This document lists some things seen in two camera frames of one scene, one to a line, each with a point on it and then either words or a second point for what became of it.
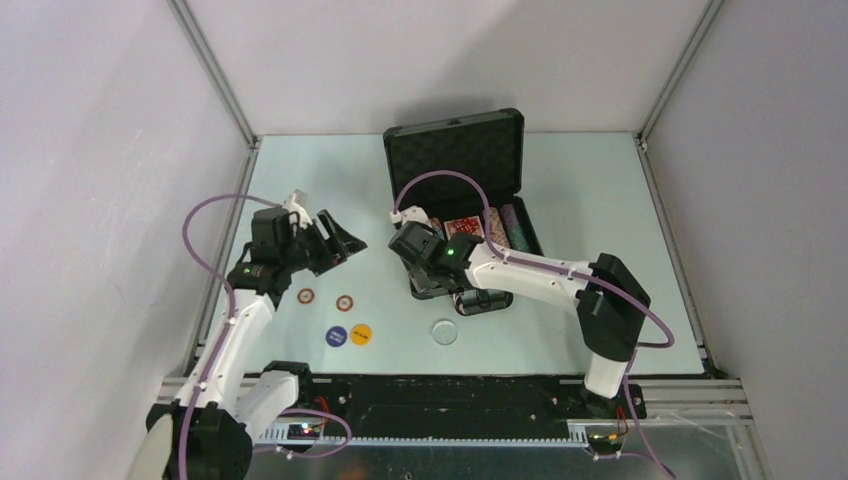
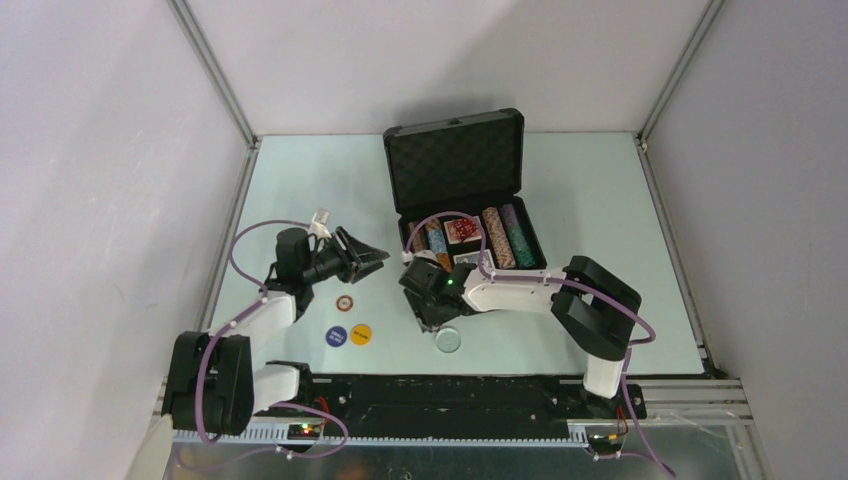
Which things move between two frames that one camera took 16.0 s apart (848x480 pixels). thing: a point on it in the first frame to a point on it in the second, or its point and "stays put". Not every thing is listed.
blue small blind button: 336,336 stays put
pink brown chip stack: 497,231 stays put
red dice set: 471,225 stays put
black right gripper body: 421,277 to 426,313
